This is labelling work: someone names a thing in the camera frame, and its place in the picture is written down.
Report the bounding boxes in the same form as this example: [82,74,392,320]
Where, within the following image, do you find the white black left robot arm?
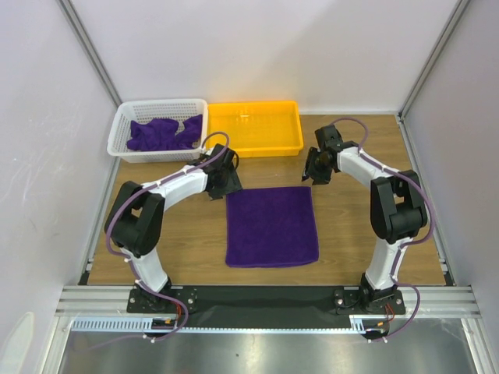
[104,144,242,312]

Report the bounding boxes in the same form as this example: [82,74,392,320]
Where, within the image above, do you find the purple towel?
[225,186,320,268]
[126,115,203,152]

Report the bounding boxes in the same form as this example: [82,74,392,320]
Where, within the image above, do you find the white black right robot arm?
[302,124,428,313]

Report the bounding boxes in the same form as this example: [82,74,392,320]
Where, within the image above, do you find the purple towel in basket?
[126,115,203,152]

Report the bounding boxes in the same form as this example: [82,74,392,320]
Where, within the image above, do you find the aluminium frame rail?
[55,285,481,319]

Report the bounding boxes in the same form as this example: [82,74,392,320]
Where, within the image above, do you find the yellow plastic tray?
[207,101,304,158]

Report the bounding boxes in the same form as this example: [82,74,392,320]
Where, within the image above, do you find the white slotted cable duct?
[72,316,385,334]

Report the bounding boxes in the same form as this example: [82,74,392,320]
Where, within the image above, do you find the white perforated plastic basket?
[107,98,208,164]

